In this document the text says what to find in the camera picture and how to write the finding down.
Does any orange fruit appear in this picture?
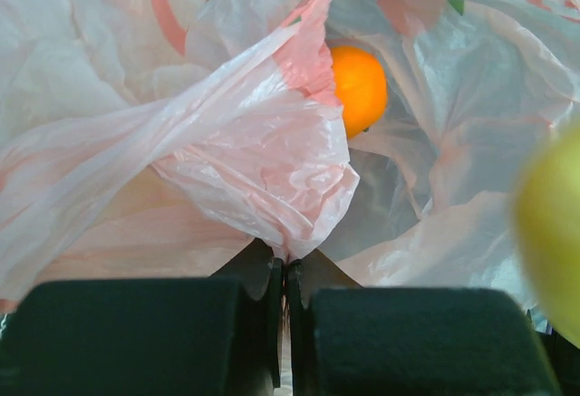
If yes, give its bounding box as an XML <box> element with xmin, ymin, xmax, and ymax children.
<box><xmin>331</xmin><ymin>45</ymin><xmax>389</xmax><ymax>139</ymax></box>

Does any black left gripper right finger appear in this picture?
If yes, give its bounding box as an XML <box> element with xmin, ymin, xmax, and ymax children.
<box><xmin>286</xmin><ymin>252</ymin><xmax>561</xmax><ymax>395</ymax></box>

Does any pink plastic bag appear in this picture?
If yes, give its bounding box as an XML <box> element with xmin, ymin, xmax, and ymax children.
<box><xmin>1</xmin><ymin>0</ymin><xmax>579</xmax><ymax>313</ymax></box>

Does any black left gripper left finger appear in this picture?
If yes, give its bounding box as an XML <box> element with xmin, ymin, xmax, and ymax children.
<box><xmin>1</xmin><ymin>240</ymin><xmax>284</xmax><ymax>395</ymax></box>

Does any pale yellow round fruit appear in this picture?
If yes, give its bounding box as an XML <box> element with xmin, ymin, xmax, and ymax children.
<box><xmin>513</xmin><ymin>122</ymin><xmax>579</xmax><ymax>346</ymax></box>

